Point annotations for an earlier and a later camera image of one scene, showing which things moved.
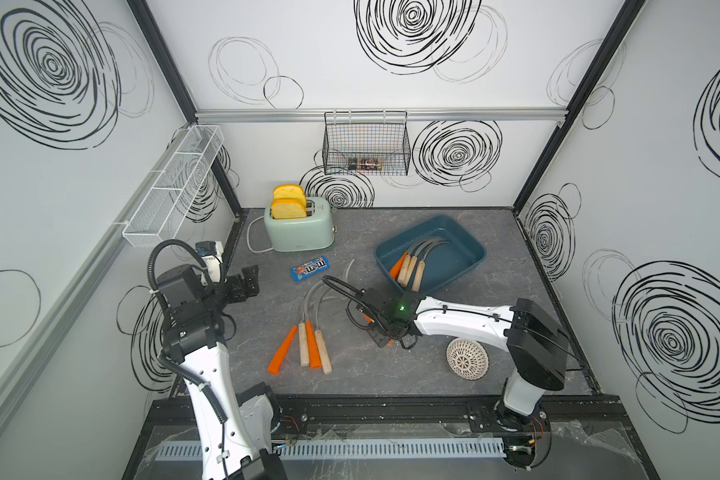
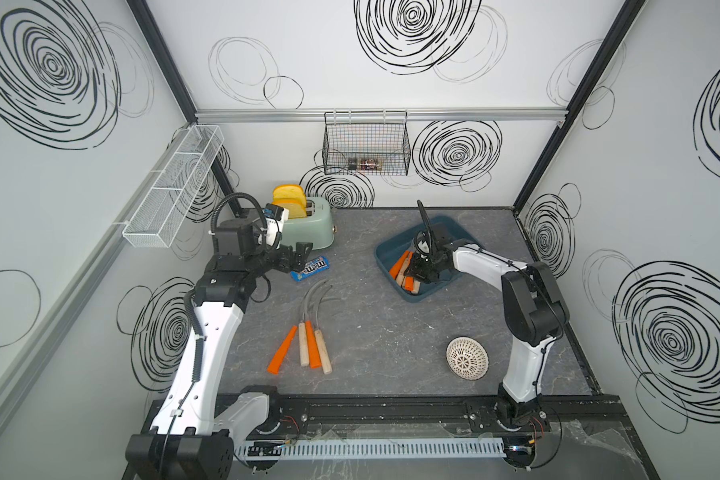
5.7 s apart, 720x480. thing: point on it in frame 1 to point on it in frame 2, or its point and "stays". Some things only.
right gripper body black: x=379 y=332 to x=424 y=269
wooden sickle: x=322 y=347 stays
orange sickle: x=313 y=352 stays
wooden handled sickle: x=403 y=270 stays
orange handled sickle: x=396 y=270 stays
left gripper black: x=233 y=283 to x=299 y=256
